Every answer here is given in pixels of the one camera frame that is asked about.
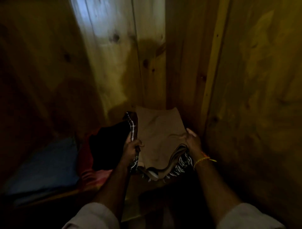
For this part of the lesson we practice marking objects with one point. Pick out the person's left hand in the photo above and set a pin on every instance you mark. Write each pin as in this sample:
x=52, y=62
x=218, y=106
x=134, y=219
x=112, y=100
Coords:
x=129, y=152

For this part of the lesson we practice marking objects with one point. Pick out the person's right hand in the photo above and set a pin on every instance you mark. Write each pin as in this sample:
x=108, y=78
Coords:
x=194, y=144

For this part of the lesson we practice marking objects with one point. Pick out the person's right thumb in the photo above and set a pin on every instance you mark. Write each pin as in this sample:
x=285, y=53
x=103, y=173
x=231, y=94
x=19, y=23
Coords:
x=184, y=136

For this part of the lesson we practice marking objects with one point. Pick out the person's left thumb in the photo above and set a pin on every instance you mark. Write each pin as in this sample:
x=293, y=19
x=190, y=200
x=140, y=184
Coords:
x=138, y=142

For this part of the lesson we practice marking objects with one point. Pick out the black white checkered cloth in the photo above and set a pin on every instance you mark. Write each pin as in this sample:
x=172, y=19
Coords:
x=134, y=132

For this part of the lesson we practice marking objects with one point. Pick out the brown cloth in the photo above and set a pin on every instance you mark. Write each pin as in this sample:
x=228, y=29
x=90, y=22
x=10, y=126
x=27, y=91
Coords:
x=160, y=139

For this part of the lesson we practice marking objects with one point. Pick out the person's left forearm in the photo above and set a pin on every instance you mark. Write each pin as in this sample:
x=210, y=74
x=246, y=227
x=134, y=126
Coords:
x=113, y=188

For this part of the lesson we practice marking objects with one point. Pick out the person's right forearm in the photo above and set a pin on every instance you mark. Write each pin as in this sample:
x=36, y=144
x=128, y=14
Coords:
x=214, y=186

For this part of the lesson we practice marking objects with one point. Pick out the black folded garment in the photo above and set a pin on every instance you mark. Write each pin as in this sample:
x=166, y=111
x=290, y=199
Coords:
x=108, y=146

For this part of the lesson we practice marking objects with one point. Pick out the yellow thread wristband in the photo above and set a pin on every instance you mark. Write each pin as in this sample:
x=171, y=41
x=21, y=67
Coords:
x=203, y=160

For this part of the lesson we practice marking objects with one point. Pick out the red pink folded cloth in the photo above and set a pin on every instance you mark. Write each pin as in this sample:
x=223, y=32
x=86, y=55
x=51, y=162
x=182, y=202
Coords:
x=92, y=172

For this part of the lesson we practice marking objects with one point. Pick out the blue folded cloth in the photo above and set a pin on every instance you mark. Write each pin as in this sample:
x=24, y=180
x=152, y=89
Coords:
x=44, y=167

